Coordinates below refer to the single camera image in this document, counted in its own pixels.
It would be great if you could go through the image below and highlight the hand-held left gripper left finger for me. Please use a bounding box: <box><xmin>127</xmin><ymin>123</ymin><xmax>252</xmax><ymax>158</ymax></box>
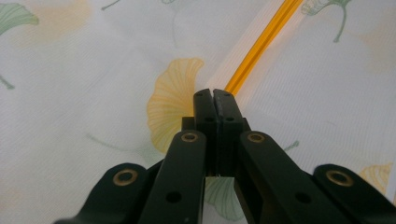
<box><xmin>181</xmin><ymin>89</ymin><xmax>219</xmax><ymax>177</ymax></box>

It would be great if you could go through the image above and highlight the white leaf print cloth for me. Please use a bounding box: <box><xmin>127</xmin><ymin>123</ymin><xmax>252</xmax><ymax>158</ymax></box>
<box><xmin>0</xmin><ymin>0</ymin><xmax>396</xmax><ymax>224</ymax></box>

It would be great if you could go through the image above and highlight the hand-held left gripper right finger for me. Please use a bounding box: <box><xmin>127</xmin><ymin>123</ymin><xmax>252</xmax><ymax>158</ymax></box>
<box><xmin>212</xmin><ymin>88</ymin><xmax>252</xmax><ymax>177</ymax></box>

